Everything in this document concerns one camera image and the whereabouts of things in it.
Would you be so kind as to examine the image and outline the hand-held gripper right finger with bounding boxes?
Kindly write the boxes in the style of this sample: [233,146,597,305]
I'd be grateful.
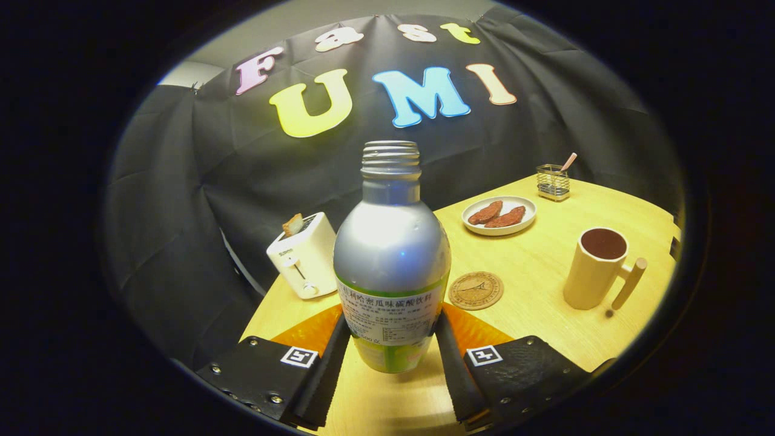
[435,303,594,432]

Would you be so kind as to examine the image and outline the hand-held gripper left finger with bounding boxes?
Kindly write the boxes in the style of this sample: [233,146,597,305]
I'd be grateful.
[195,303,353,432]

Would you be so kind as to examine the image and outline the round cork coaster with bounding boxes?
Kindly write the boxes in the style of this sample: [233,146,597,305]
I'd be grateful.
[449,271,504,311]

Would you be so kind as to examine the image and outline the silver bottle with green label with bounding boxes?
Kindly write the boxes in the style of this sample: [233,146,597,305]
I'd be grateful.
[333,140,452,374]

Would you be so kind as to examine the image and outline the cream cup with wooden handle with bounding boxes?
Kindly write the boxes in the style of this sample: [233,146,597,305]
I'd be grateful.
[563,228,648,311]

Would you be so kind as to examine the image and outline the wooden table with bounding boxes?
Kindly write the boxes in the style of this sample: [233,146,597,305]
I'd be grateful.
[241,174,682,436]

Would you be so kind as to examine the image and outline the white toaster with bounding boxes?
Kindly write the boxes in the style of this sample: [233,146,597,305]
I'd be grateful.
[266,212,338,300]

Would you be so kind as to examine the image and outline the brown meat piece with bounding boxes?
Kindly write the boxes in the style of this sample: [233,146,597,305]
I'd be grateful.
[467,200,503,225]
[484,206,527,228]

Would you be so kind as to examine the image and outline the white round plate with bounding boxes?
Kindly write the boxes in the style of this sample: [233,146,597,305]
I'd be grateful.
[461,196,538,236]

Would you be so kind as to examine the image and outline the wire mesh holder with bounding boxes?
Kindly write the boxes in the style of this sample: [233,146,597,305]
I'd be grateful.
[536,164,570,202]

